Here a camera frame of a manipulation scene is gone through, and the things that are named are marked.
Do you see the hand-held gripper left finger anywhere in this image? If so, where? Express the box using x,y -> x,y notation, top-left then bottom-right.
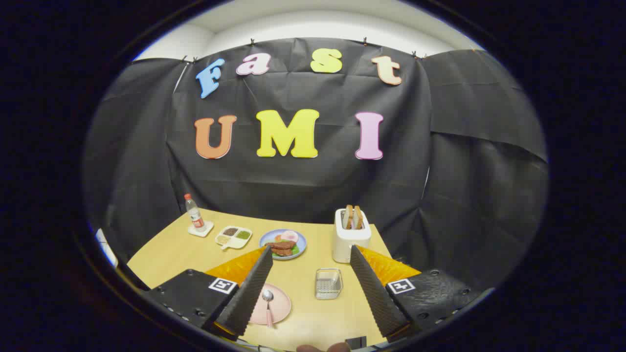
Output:
144,246 -> 274,341

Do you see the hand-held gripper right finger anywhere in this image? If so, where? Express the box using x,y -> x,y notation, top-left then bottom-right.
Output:
349,244 -> 492,343

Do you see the spoon with red checkered handle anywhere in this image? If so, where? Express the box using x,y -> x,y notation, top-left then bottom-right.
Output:
262,289 -> 275,328

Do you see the pink plate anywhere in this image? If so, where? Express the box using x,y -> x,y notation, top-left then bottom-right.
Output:
249,284 -> 292,326

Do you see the white toaster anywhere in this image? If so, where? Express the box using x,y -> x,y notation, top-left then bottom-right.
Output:
332,209 -> 372,264

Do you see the white divided condiment dish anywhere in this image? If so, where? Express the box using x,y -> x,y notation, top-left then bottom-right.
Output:
215,225 -> 253,251

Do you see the blue plate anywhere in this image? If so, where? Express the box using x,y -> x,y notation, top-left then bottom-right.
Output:
259,229 -> 308,261

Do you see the white square coaster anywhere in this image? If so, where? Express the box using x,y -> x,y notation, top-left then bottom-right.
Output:
188,220 -> 215,238

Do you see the clear bottle with red cap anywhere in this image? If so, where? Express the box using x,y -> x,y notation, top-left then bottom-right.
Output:
184,193 -> 207,232

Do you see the metal wire basket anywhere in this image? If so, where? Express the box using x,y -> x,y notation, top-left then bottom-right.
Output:
315,268 -> 344,300

